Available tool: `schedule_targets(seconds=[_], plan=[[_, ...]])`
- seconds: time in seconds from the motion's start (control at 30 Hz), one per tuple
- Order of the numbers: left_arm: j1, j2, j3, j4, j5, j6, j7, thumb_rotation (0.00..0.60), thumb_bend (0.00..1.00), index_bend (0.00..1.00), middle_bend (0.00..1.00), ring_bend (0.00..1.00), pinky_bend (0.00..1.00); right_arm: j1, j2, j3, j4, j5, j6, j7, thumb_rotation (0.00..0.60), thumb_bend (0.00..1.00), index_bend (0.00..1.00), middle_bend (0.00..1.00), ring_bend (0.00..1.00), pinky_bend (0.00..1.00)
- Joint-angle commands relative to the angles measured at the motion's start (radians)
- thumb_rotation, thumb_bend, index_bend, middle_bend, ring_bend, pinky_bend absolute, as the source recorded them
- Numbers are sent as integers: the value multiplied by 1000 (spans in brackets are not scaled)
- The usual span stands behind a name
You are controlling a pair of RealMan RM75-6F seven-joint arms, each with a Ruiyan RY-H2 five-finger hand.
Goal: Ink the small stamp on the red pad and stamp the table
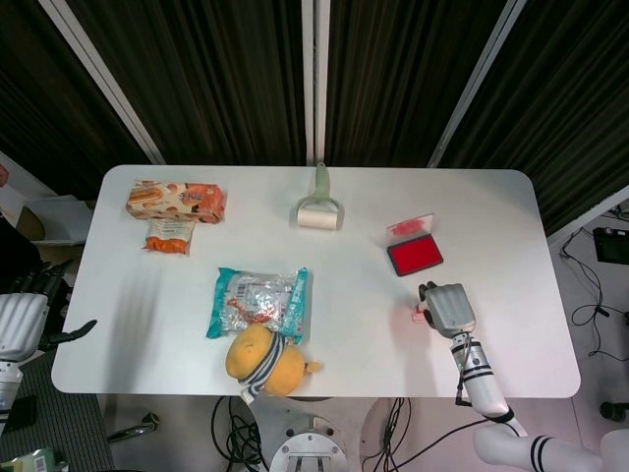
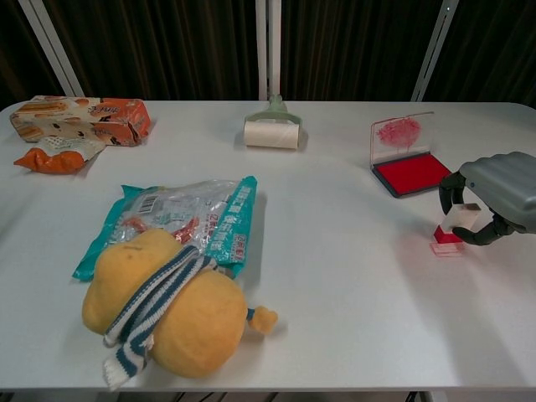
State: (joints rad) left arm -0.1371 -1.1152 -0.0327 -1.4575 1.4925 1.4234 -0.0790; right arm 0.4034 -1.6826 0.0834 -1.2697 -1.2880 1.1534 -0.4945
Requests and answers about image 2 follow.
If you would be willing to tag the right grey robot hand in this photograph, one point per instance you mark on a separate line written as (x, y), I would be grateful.
(502, 188)

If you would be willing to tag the red plastic block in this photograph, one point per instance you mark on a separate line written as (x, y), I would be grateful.
(446, 239)

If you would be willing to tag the red ink pad case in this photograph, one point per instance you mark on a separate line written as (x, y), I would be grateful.
(408, 176)

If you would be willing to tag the green lint roller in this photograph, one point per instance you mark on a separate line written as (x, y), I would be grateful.
(272, 136)

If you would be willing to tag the yellow plush toy with scarf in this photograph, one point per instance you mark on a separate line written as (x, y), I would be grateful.
(201, 318)

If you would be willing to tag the teal clear snack bag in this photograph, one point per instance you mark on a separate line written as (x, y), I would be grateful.
(167, 205)

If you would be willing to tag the black curtain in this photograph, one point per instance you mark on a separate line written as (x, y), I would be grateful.
(167, 42)

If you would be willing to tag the orange biscuit package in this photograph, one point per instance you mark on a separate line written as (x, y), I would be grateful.
(84, 121)

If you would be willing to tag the small orange snack wrapper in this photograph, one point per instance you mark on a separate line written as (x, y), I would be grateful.
(50, 161)

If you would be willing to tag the white frame post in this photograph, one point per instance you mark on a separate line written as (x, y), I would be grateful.
(433, 50)
(270, 46)
(50, 46)

